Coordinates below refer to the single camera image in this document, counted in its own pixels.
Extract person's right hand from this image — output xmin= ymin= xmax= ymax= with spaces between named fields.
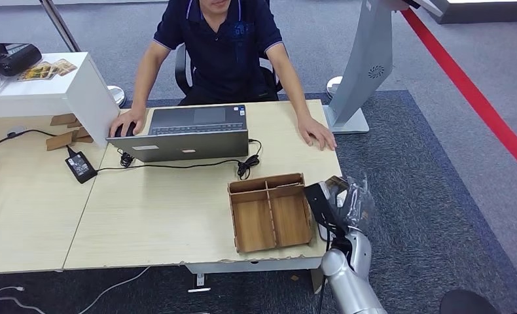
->
xmin=109 ymin=108 xmax=147 ymax=139

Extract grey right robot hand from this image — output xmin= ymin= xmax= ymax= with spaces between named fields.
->
xmin=323 ymin=173 xmax=376 ymax=237

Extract person's left hand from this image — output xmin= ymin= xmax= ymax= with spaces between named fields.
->
xmin=297 ymin=114 xmax=338 ymax=152

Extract black computer mouse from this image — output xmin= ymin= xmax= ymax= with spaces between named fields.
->
xmin=113 ymin=122 xmax=137 ymax=139

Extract tan ID card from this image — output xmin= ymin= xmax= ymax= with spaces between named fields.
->
xmin=325 ymin=175 xmax=350 ymax=192

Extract clear plastic right hand cover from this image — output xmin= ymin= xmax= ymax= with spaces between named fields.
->
xmin=332 ymin=172 xmax=376 ymax=237

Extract person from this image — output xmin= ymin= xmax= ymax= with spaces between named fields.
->
xmin=109 ymin=0 xmax=338 ymax=152

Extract round metal stanchion base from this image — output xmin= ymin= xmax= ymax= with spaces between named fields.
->
xmin=107 ymin=85 xmax=127 ymax=109
xmin=326 ymin=76 xmax=344 ymax=99

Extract brown cardboard piece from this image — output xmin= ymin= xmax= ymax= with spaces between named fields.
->
xmin=73 ymin=126 xmax=95 ymax=144
xmin=46 ymin=131 xmax=75 ymax=152
xmin=49 ymin=113 xmax=78 ymax=128

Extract white counter box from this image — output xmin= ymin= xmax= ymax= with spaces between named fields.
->
xmin=0 ymin=52 xmax=122 ymax=149

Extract grey laptop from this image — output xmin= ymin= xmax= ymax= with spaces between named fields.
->
xmin=105 ymin=103 xmax=251 ymax=164

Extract black office chair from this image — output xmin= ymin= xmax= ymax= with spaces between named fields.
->
xmin=175 ymin=43 xmax=285 ymax=97

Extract black power adapter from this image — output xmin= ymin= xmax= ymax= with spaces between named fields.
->
xmin=64 ymin=151 xmax=98 ymax=185

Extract dark blue carpet mat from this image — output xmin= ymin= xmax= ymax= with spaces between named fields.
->
xmin=0 ymin=90 xmax=517 ymax=314

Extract grey kiosk stand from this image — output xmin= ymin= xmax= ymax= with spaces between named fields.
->
xmin=322 ymin=0 xmax=445 ymax=135

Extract light wood desk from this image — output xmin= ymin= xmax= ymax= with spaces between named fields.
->
xmin=0 ymin=114 xmax=109 ymax=276
xmin=62 ymin=99 xmax=366 ymax=276

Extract printed picture cards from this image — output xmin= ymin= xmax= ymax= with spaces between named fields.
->
xmin=18 ymin=59 xmax=78 ymax=82

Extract wooden divided organiser box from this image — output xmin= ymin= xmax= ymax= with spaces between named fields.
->
xmin=227 ymin=173 xmax=318 ymax=254

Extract metal stanchion pole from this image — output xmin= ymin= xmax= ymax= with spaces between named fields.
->
xmin=38 ymin=0 xmax=82 ymax=54

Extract black payment terminal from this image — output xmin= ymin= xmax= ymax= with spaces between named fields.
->
xmin=0 ymin=42 xmax=43 ymax=79

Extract black round object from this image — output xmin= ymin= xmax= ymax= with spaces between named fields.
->
xmin=439 ymin=288 xmax=502 ymax=314

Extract red floor tape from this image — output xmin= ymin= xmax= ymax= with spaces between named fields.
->
xmin=399 ymin=9 xmax=517 ymax=183

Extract dark display platform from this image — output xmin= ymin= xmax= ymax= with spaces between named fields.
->
xmin=429 ymin=0 xmax=517 ymax=25

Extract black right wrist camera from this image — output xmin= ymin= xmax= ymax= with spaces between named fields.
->
xmin=303 ymin=181 xmax=342 ymax=237

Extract black mouse cable bundle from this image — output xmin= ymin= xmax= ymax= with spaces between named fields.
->
xmin=116 ymin=148 xmax=136 ymax=169

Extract black laptop power cable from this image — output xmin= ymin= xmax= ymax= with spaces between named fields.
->
xmin=94 ymin=138 xmax=264 ymax=181

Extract black mains cable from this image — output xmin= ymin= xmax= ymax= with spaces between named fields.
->
xmin=0 ymin=129 xmax=75 ymax=158

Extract white floor cable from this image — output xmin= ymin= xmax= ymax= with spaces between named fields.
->
xmin=78 ymin=266 xmax=152 ymax=314
xmin=0 ymin=288 xmax=47 ymax=314

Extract white desk leg bracket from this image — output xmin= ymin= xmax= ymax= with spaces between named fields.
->
xmin=187 ymin=273 xmax=211 ymax=294

